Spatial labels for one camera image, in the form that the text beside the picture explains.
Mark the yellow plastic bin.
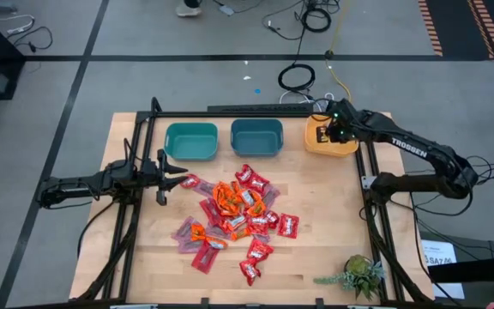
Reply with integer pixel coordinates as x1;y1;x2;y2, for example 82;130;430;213
304;113;360;158

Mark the black cable with plug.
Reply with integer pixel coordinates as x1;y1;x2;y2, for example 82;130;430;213
6;26;54;53

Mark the red Twizzlers candy pack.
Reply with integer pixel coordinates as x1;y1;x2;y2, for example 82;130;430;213
190;246;222;276
198;197;224;227

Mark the person's foot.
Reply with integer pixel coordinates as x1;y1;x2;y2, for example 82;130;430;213
175;0;203;18

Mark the hazard striped black mat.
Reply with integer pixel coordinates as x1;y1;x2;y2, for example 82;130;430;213
418;0;494;60

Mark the slate blue plastic bin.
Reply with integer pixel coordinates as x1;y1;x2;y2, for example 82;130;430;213
230;118;285;158

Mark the teal green plastic bin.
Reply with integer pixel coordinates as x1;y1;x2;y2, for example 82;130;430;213
163;122;220;162

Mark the white cable with adapter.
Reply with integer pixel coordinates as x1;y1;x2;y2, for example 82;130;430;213
0;14;36;35

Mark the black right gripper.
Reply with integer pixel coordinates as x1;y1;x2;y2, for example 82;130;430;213
316;98;359;145

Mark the black equipment case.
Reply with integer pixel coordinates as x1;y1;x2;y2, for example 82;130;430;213
420;233;494;304

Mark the yellow extension cable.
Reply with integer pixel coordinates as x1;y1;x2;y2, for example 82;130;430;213
323;0;354;104

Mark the white cable loop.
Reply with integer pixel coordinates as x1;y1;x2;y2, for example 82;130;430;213
279;89;316;106

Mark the white paper label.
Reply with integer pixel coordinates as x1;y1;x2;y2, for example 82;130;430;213
421;239;466;300

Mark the black metal beam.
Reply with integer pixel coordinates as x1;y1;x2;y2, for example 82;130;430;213
427;255;494;284

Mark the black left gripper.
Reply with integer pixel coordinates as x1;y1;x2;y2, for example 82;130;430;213
140;148;190;206

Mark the black power strip bar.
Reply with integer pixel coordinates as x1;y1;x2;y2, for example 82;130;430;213
207;103;315;113

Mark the coiled black cable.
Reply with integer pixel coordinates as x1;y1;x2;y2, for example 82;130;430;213
300;6;333;33
277;63;316;93

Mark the artificial succulent plant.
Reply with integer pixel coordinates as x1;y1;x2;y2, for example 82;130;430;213
313;253;388;301

